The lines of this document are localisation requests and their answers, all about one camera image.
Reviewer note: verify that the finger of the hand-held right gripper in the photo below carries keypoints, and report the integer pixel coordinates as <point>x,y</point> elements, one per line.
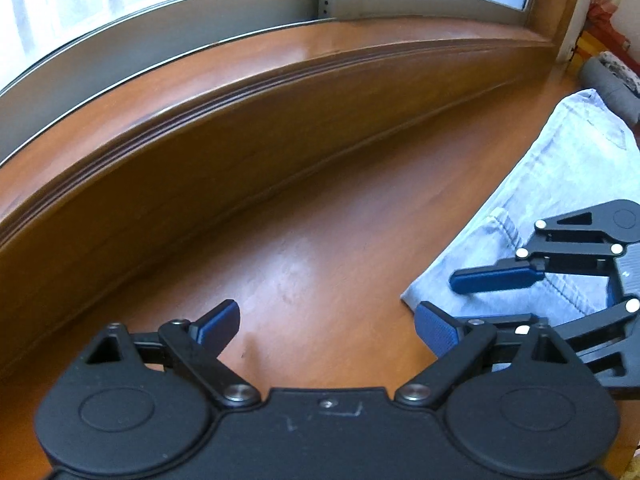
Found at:
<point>600,330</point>
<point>495,280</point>

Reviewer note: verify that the white dotted pillow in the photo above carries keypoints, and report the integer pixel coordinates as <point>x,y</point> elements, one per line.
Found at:
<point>622,67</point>

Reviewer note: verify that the wooden window surround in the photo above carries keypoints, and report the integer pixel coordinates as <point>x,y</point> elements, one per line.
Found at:
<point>200,90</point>

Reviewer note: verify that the light blue jeans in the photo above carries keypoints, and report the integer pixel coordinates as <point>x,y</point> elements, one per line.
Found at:
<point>565,170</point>

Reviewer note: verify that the white and pink floral curtain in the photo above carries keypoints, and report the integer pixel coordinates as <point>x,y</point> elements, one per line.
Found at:
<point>612,10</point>

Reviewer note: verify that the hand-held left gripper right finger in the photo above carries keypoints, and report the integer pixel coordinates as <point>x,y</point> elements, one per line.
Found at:
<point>435,330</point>

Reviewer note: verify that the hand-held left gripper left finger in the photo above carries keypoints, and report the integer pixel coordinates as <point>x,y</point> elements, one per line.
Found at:
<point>220,327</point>

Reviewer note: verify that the orange yellow striped blanket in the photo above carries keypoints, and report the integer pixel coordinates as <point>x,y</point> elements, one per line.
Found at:
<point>590,45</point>

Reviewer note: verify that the window with metal frame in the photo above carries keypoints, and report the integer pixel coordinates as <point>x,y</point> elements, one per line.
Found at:
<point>150,20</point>

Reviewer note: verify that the grey rolled cloth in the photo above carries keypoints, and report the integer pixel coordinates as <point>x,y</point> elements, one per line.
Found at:
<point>607,87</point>

